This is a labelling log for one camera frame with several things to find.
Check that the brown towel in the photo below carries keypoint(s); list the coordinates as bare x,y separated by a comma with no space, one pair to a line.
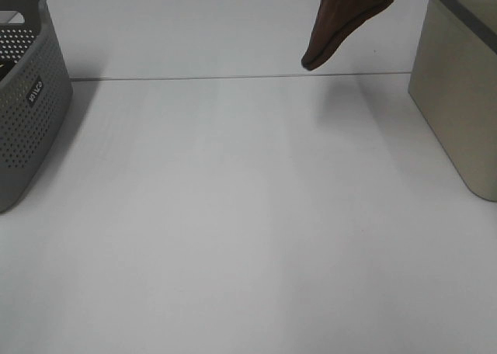
335,21

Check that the grey perforated plastic basket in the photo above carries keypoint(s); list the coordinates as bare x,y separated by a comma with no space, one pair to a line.
36,93

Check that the beige plastic basket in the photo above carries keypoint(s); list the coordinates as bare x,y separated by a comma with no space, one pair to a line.
453,83

